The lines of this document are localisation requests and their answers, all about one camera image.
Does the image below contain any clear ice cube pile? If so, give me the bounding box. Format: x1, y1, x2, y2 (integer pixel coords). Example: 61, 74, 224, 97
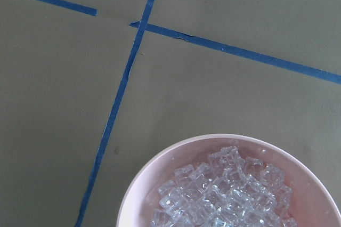
151, 146, 298, 226

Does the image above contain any pink bowl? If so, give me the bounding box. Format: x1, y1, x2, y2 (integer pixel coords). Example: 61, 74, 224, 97
116, 134, 340, 226

